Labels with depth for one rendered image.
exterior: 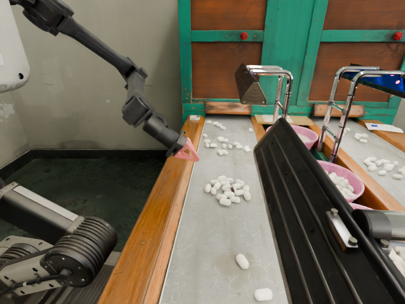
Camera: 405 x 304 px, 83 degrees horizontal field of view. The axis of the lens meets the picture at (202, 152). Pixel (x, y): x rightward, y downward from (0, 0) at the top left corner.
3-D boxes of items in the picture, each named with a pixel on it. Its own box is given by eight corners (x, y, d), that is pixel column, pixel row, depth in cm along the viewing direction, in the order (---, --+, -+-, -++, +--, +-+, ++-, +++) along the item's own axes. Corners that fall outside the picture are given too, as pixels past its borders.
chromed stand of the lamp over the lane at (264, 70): (237, 171, 106) (245, 69, 86) (235, 152, 124) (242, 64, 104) (279, 173, 105) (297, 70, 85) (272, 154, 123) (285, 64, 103)
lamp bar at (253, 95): (240, 105, 72) (242, 81, 69) (234, 76, 127) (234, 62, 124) (266, 105, 71) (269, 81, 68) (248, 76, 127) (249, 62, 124)
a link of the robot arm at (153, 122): (137, 128, 70) (148, 114, 68) (143, 124, 76) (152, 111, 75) (156, 142, 71) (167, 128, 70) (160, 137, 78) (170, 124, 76)
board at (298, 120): (257, 123, 139) (257, 122, 138) (254, 116, 152) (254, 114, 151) (313, 125, 136) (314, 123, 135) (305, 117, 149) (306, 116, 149)
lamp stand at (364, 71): (327, 175, 103) (357, 70, 83) (312, 155, 121) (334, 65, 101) (372, 177, 101) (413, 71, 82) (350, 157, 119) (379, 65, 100)
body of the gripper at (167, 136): (187, 133, 78) (169, 119, 76) (182, 145, 69) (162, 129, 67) (176, 145, 80) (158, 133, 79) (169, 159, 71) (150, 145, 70)
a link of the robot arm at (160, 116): (120, 116, 69) (139, 96, 68) (130, 111, 80) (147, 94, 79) (149, 144, 72) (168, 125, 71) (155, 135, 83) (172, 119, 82)
